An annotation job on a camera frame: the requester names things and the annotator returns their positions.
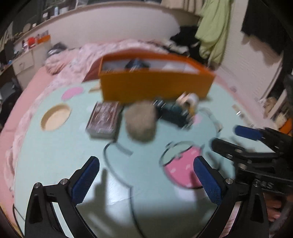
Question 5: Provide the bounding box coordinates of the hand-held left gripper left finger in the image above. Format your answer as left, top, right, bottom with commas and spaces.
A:
24, 156, 101, 238

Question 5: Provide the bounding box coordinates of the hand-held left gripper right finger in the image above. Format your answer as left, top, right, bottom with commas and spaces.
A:
193, 156, 270, 238

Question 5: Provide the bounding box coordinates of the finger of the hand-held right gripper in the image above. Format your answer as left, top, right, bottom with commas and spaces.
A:
211, 138, 248, 161
235, 125, 266, 141

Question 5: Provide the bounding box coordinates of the teal toy machine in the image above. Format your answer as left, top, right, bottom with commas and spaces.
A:
153, 98, 192, 129

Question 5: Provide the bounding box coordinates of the white fur pompom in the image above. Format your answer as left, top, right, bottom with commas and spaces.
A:
124, 101, 159, 144

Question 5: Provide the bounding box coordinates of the large orange cardboard box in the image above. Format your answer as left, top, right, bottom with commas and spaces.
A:
98, 50, 216, 103

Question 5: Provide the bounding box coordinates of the blue tin box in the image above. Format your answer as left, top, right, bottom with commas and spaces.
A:
125, 58, 151, 70

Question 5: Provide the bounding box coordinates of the person's right hand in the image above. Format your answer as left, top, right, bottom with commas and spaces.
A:
264, 196, 285, 221

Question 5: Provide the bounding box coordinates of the orange object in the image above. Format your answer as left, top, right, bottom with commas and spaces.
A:
278, 118, 293, 136

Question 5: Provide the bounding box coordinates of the dark brown patterned box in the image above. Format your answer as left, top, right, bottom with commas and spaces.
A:
85, 101, 122, 139

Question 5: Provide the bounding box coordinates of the green hanging cloth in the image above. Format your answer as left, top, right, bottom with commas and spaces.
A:
194, 0, 234, 67

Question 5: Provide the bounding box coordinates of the pink bed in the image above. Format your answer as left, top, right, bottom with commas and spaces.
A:
0, 66, 60, 135

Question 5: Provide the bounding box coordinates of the black hanging cloth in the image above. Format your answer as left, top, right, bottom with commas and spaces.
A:
241, 0, 293, 56

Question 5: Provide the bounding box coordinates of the pile of black clothes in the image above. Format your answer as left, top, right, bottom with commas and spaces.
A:
169, 25, 203, 58

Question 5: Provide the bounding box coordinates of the pink floral blanket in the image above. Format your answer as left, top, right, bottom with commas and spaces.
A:
0, 39, 177, 193

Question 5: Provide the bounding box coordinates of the white drawer cabinet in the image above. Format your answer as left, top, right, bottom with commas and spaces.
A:
12, 49, 35, 76

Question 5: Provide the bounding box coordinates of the dark grey coiled item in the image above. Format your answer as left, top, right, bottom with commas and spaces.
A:
47, 42, 67, 57

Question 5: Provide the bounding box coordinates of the beige curtain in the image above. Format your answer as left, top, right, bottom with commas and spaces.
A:
160, 0, 208, 15

